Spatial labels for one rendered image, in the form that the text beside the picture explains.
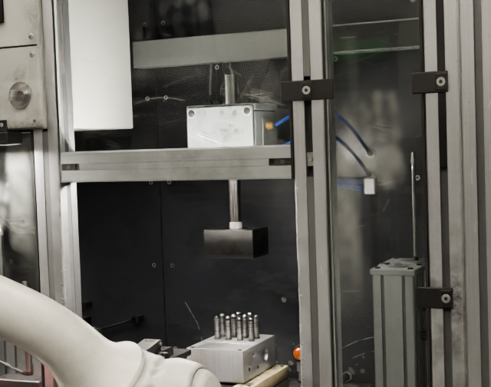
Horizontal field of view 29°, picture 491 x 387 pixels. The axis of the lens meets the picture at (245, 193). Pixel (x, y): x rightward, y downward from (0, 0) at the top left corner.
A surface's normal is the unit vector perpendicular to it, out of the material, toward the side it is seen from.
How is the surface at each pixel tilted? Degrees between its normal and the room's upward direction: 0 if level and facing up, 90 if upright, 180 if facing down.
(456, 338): 90
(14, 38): 90
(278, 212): 90
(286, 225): 90
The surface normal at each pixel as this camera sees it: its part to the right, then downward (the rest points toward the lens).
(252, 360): 0.91, -0.01
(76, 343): 0.48, -0.13
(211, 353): -0.41, 0.06
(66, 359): 0.14, 0.24
